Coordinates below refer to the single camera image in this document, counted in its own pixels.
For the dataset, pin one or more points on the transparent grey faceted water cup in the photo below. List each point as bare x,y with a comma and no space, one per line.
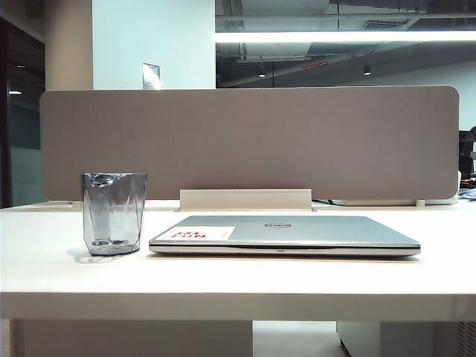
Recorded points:
113,219

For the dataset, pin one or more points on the silver Dell laptop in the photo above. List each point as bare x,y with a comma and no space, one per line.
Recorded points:
316,232

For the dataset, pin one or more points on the grey-brown desk partition screen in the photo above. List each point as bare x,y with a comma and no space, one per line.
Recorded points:
260,141

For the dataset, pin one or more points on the white sticker with red letters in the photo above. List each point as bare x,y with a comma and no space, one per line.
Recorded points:
202,233

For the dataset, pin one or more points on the small round ceiling spotlight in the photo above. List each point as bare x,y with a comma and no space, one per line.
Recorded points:
262,74
367,71

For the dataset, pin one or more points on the red ceiling sign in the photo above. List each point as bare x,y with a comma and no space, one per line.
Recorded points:
314,65

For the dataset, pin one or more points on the long white ceiling light strip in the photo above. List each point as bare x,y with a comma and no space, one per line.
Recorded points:
334,36

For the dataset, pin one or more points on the white partition foot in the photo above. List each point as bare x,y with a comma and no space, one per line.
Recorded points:
420,203

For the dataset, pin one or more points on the white desk support panel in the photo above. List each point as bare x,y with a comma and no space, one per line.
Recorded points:
130,340

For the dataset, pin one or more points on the ceiling air vent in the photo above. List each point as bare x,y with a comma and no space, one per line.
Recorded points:
386,25

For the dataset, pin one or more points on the white under-desk cabinet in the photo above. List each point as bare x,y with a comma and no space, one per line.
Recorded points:
401,340

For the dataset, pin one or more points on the blue cloth pile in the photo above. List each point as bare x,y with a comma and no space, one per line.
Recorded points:
469,193

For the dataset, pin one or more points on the framed wall sign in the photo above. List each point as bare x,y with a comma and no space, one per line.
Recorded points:
150,76

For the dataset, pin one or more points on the white partition base rail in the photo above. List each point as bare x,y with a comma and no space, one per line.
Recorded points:
379,202

